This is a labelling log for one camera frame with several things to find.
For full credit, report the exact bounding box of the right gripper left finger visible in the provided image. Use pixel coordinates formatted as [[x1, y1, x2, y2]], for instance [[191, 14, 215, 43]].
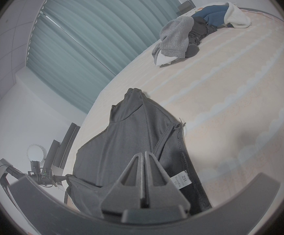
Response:
[[100, 153, 145, 213]]

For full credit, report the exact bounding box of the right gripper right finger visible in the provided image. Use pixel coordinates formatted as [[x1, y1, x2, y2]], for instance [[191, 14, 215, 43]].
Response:
[[143, 151, 191, 212]]

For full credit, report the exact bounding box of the black T-shirt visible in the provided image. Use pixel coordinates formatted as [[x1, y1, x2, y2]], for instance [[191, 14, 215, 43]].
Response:
[[64, 88, 213, 220]]

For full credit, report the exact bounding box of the bed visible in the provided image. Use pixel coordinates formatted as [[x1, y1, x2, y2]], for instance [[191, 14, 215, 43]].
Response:
[[66, 0, 284, 218]]

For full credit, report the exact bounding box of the pile of clothes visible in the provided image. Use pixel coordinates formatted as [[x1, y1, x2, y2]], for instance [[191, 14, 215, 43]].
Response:
[[152, 1, 252, 67]]

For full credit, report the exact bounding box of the black dressing table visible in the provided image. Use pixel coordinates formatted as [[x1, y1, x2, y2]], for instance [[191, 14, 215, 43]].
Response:
[[44, 140, 61, 168]]

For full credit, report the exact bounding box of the round white-framed mirror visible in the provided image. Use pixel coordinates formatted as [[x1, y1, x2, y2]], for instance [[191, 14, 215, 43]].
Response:
[[26, 144, 46, 164]]

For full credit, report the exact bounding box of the blue-green curtain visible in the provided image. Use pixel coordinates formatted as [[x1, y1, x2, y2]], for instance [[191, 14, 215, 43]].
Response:
[[26, 13, 116, 114], [38, 0, 181, 77]]

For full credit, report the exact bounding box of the grey bedside table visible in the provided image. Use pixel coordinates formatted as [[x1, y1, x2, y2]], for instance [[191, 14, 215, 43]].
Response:
[[177, 1, 196, 15]]

